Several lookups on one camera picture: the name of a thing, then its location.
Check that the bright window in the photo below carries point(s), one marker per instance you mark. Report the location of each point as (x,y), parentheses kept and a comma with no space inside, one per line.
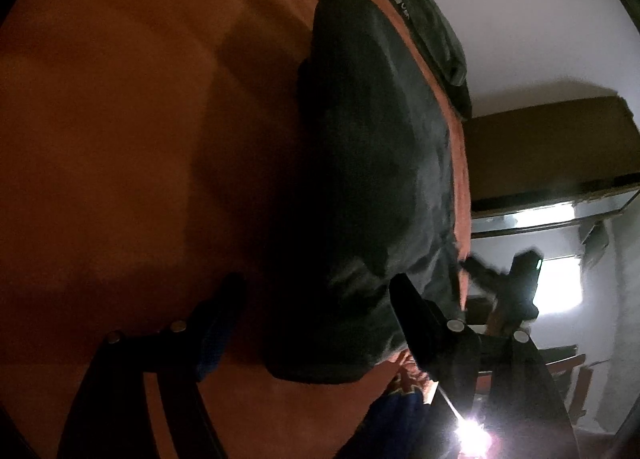
(555,284)

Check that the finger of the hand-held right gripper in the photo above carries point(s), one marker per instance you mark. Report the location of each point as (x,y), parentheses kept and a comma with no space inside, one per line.
(480,271)

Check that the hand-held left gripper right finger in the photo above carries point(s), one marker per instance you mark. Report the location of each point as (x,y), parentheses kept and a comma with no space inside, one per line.
(425,329)

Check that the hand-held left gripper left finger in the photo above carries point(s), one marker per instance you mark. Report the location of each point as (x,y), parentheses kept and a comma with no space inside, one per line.
(215,334)

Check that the shiny metal frame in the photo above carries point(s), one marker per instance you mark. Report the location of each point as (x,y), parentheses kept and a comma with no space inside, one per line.
(530,219)

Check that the folded grey garment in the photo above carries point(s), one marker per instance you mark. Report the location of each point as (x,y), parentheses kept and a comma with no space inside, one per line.
(430,24)

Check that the folded dark garment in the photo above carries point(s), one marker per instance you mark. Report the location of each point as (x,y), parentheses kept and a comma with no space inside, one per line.
(462,99)

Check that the orange blanket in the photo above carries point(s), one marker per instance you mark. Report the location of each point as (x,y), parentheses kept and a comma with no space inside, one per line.
(125,139)

